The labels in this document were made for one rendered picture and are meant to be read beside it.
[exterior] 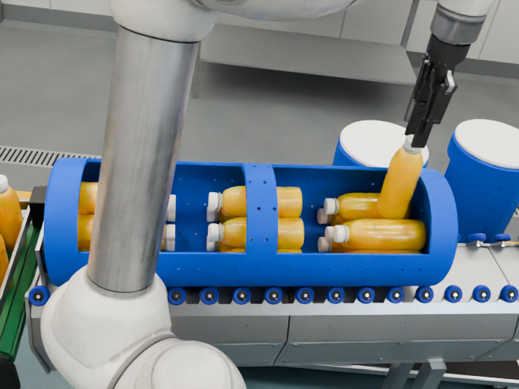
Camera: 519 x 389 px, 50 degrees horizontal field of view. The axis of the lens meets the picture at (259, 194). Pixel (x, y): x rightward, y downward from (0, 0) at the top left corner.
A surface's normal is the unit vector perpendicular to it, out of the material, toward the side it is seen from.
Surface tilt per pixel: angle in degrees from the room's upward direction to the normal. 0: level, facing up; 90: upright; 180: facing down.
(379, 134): 0
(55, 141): 0
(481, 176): 90
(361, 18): 90
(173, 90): 84
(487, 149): 0
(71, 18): 76
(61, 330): 70
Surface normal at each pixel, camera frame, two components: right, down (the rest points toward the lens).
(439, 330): 0.13, 0.34
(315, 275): 0.09, 0.72
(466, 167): -0.79, 0.32
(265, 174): 0.11, -0.81
